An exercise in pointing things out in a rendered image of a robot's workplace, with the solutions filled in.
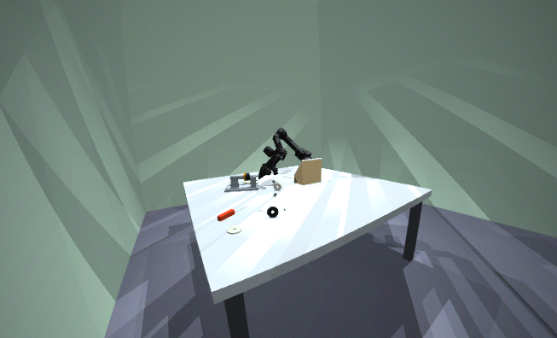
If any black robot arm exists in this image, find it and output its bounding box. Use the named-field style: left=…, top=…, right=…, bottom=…
left=264, top=127, right=312, bottom=176

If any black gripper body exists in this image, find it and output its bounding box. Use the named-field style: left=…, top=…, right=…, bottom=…
left=262, top=159, right=276, bottom=175

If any white flat washer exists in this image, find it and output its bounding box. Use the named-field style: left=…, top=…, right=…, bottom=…
left=227, top=225, right=242, bottom=234

